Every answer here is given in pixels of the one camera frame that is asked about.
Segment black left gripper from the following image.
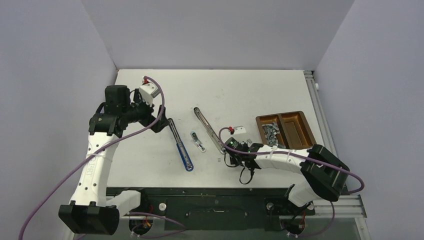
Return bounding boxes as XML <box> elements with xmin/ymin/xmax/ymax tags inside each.
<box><xmin>122</xmin><ymin>89</ymin><xmax>169</xmax><ymax>133</ymax></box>

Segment blue stapler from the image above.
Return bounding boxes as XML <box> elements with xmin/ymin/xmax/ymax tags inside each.
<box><xmin>167</xmin><ymin>118</ymin><xmax>194</xmax><ymax>172</ymax></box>

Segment silver black stapler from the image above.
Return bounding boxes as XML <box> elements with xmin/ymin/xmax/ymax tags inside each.
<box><xmin>193</xmin><ymin>107</ymin><xmax>225</xmax><ymax>155</ymax></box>

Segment light blue staple box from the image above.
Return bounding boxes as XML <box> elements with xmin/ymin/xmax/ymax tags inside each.
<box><xmin>190</xmin><ymin>131</ymin><xmax>206</xmax><ymax>153</ymax></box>

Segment brown plastic divided tray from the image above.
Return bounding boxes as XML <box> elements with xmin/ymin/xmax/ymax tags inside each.
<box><xmin>255</xmin><ymin>111</ymin><xmax>317</xmax><ymax>150</ymax></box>

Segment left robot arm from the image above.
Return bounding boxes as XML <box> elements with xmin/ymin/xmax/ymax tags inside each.
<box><xmin>58</xmin><ymin>81</ymin><xmax>168</xmax><ymax>235</ymax></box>

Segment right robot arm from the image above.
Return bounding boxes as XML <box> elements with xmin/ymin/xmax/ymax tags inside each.
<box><xmin>224</xmin><ymin>137</ymin><xmax>349</xmax><ymax>214</ymax></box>

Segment pile of grey staples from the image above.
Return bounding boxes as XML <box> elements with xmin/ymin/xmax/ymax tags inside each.
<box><xmin>261</xmin><ymin>121</ymin><xmax>286</xmax><ymax>149</ymax></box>

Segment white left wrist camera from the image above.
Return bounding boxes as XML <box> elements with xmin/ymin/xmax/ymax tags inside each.
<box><xmin>138</xmin><ymin>82</ymin><xmax>160</xmax><ymax>107</ymax></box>

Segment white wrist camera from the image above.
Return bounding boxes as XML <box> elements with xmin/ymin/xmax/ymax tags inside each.
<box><xmin>233</xmin><ymin>125</ymin><xmax>247</xmax><ymax>135</ymax></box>
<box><xmin>138</xmin><ymin>82</ymin><xmax>160</xmax><ymax>107</ymax></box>

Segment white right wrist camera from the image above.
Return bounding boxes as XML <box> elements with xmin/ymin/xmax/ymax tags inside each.
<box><xmin>233</xmin><ymin>125</ymin><xmax>247</xmax><ymax>135</ymax></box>

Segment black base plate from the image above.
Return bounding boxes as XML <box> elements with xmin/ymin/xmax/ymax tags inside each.
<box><xmin>106</xmin><ymin>187</ymin><xmax>320</xmax><ymax>236</ymax></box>

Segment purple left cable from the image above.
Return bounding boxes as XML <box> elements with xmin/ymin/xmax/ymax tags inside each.
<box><xmin>17</xmin><ymin>75</ymin><xmax>186</xmax><ymax>240</ymax></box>

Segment purple cable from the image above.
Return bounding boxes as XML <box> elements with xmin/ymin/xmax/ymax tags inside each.
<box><xmin>217</xmin><ymin>127</ymin><xmax>366</xmax><ymax>239</ymax></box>
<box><xmin>17</xmin><ymin>75</ymin><xmax>186</xmax><ymax>240</ymax></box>

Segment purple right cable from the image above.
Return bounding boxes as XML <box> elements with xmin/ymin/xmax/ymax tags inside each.
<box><xmin>217</xmin><ymin>127</ymin><xmax>366</xmax><ymax>239</ymax></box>

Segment aluminium frame rail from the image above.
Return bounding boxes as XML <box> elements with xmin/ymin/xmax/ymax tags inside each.
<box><xmin>67</xmin><ymin>70</ymin><xmax>369</xmax><ymax>221</ymax></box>

